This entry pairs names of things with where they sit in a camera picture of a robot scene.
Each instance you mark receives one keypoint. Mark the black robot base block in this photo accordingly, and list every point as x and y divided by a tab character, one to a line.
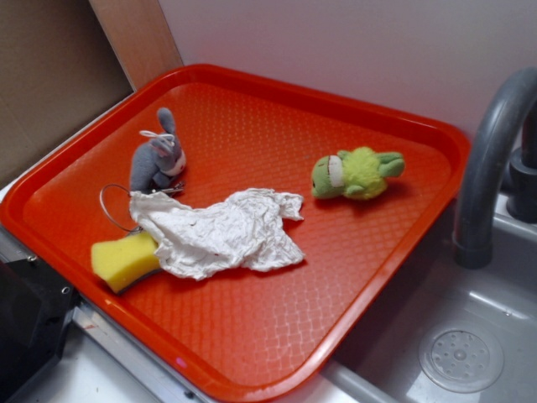
37	306

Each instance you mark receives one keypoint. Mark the green plush animal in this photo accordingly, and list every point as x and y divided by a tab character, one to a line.
360	174

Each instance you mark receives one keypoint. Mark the white crumpled cloth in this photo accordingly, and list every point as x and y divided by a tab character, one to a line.
244	231

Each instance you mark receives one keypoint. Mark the orange plastic tray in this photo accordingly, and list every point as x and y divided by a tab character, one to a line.
242	336

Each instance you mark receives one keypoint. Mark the grey plush rabbit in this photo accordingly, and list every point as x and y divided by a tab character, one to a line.
160	160

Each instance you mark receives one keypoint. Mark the yellow sponge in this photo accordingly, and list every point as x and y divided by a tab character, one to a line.
122	262

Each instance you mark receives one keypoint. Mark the grey sink basin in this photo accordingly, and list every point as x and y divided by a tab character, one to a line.
378	360

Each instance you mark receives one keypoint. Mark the grey curved faucet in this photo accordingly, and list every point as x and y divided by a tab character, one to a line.
504	146

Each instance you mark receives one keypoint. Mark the round sink drain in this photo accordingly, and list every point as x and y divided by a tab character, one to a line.
461	357

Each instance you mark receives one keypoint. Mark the brown cardboard panel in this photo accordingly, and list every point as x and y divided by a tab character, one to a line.
63	63

